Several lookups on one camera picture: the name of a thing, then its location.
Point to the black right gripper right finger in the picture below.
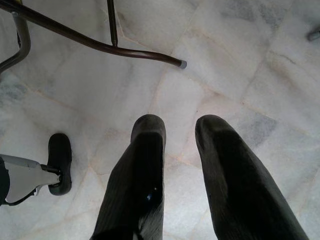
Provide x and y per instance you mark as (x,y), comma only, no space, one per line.
(237,180)

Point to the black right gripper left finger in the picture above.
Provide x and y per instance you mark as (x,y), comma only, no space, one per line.
(140,175)

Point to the black robot foot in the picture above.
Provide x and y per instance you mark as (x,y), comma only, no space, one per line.
(60,152)

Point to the brown metal chair frame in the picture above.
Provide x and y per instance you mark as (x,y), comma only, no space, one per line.
(82,40)

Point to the grey-green metal tube frame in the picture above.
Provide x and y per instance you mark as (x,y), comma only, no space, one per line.
(23,40)

